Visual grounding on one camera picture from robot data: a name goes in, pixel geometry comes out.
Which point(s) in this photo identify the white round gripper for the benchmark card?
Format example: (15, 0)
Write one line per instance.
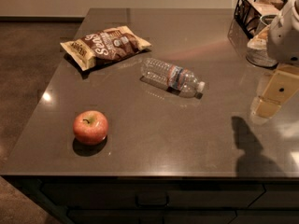
(285, 36)

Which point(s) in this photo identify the clear plastic water bottle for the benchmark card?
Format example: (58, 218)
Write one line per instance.
(172, 76)

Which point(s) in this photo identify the clear glass jar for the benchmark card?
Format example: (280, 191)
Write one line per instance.
(257, 47)

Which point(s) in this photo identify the brown white chip bag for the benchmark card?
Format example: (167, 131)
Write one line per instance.
(106, 46)

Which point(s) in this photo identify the red apple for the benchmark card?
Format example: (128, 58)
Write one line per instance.
(90, 127)

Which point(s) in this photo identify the dark cabinet drawer front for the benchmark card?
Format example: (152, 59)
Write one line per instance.
(122, 196)

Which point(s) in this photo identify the black wire basket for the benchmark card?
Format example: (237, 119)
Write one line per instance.
(248, 13)

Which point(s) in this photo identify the black drawer handle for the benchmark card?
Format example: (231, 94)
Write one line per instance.
(144, 200)

